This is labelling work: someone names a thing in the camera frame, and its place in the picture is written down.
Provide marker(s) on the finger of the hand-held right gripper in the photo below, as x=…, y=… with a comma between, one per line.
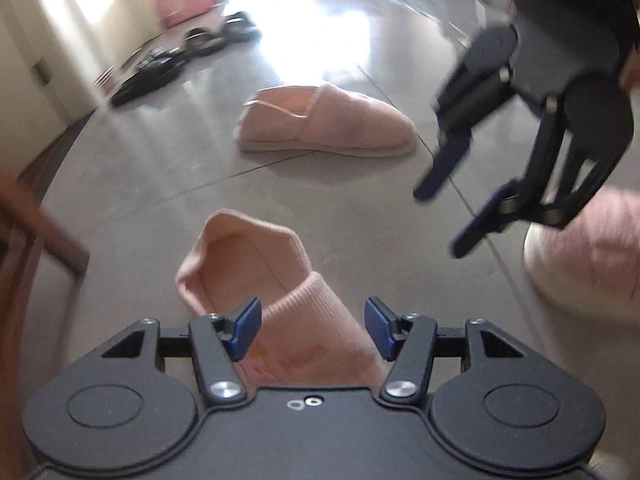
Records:
x=442, y=165
x=477, y=225

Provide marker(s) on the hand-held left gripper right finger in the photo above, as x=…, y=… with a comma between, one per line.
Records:
x=380, y=327

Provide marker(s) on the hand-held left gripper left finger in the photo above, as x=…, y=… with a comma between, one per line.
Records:
x=247, y=327

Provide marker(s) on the pink knit shoe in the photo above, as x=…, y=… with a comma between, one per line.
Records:
x=325, y=120
x=280, y=300

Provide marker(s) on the wooden shoe rack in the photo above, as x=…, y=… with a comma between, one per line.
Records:
x=55, y=240

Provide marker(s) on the pink slipper on person's foot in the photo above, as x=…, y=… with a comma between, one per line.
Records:
x=595, y=250

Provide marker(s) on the black shoe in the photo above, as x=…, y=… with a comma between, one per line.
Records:
x=240, y=25
x=205, y=42

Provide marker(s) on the black slide sandal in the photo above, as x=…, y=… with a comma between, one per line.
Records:
x=142, y=87
x=160, y=60

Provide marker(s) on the pink bag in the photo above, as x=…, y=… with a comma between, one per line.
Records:
x=182, y=0

